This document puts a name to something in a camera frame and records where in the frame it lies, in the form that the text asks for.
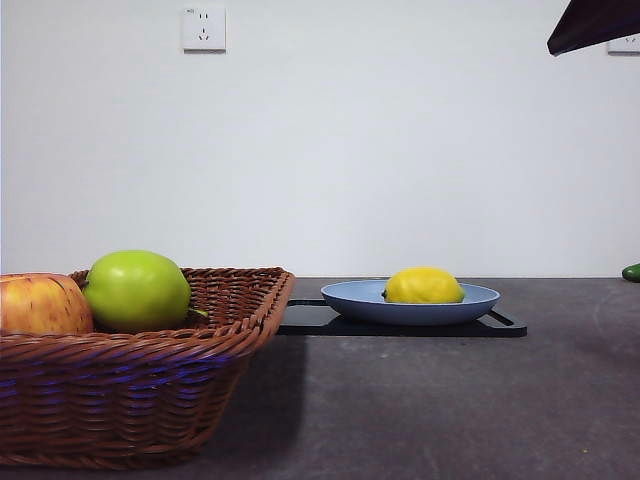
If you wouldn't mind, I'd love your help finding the yellow lemon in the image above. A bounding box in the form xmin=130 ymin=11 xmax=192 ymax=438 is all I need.
xmin=382 ymin=266 xmax=466 ymax=305

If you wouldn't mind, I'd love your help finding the blue round plate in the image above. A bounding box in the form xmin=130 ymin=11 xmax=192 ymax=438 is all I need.
xmin=320 ymin=279 xmax=501 ymax=327

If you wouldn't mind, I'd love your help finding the brown wicker basket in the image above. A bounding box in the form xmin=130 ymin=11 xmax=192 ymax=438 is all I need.
xmin=0 ymin=266 xmax=296 ymax=471

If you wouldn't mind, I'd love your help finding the black flat tray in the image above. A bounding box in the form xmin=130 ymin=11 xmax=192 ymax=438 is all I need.
xmin=276 ymin=298 xmax=528 ymax=337

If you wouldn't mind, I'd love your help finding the green apple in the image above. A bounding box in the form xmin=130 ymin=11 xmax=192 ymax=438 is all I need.
xmin=82 ymin=249 xmax=193 ymax=332

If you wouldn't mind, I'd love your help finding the red yellow apple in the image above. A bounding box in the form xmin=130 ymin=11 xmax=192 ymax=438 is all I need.
xmin=0 ymin=272 xmax=95 ymax=335

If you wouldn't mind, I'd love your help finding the white wall socket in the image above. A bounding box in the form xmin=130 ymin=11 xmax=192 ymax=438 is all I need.
xmin=607 ymin=34 xmax=640 ymax=56
xmin=181 ymin=4 xmax=227 ymax=54

